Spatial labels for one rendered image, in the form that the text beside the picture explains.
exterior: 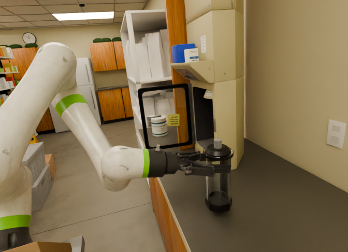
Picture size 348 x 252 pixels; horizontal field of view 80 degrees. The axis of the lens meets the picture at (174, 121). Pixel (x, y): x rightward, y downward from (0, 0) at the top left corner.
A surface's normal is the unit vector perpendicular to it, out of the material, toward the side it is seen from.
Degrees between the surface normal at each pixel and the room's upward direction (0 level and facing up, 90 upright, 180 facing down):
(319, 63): 90
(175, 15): 90
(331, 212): 0
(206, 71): 90
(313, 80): 90
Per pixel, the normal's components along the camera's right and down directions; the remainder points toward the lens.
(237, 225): -0.10, -0.96
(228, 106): 0.29, 0.25
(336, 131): -0.95, 0.17
